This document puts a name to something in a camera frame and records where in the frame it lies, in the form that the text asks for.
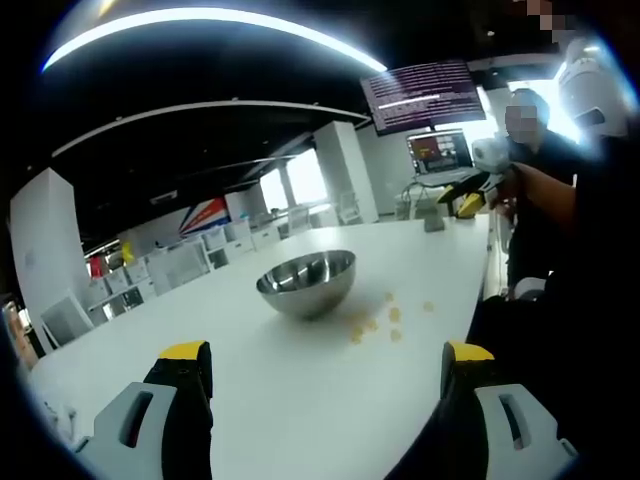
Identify row of white office desks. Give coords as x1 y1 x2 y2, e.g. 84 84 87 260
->
84 218 284 321

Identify curved ceiling light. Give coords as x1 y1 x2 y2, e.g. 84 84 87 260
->
48 99 372 157
41 6 389 74

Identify person in black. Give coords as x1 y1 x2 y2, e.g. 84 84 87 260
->
468 133 640 480

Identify yellow QQ candies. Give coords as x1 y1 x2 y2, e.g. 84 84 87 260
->
348 291 436 346

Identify large wall monitor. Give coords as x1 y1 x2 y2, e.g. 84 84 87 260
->
359 59 488 138

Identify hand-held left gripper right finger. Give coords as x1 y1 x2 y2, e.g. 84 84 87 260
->
433 340 581 480

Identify open laptop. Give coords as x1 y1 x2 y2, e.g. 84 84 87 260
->
405 128 477 184

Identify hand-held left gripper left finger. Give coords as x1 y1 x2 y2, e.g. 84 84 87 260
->
74 340 215 480

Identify white laptop stand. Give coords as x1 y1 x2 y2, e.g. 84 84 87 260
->
398 178 444 220

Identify striped red blue banner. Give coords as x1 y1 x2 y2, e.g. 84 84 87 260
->
176 196 232 237

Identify white table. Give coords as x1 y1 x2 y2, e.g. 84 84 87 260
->
29 212 495 480

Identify person's right hand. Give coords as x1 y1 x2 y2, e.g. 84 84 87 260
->
492 172 522 222

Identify stainless steel bowl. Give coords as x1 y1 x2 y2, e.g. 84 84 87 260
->
255 248 358 321

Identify white mesh chair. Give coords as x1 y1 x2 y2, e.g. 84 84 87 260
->
38 288 97 352

